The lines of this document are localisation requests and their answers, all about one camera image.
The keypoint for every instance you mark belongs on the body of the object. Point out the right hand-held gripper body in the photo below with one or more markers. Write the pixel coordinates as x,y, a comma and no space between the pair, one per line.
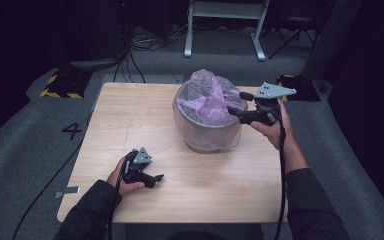
268,113

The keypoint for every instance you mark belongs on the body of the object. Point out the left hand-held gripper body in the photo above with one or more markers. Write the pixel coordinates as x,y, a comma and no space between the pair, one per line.
136,168

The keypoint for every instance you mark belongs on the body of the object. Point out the pink plastic bag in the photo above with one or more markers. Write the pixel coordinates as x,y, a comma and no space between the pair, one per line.
213,110

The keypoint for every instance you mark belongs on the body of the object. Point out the green plastic bucket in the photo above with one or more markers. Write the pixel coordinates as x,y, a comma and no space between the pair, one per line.
210,128

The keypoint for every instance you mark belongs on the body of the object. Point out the person's right hand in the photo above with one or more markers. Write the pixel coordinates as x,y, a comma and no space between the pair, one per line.
276,133

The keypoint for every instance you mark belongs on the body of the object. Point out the person's left hand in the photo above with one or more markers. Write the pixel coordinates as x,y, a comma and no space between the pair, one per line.
116,180

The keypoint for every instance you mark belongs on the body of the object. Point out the black yellow striped base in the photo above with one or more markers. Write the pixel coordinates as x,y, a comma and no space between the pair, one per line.
305,91
66,85

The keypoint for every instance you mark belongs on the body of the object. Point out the person's lap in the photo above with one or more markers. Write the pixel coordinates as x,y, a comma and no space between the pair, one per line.
193,233

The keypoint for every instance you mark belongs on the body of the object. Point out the grey tape strip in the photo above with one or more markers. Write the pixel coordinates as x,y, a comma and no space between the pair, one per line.
68,191

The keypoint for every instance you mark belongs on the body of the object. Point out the black tripod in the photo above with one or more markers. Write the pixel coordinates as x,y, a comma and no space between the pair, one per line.
291,35

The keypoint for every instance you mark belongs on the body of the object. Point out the grey slanted pole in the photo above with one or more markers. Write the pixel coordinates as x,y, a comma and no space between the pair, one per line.
330,36

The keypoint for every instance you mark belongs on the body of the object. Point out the black equipment stand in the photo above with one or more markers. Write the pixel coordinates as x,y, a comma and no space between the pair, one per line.
96,33

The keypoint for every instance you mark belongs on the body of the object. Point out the white metal stand frame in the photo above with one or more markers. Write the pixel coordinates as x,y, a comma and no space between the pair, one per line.
226,10

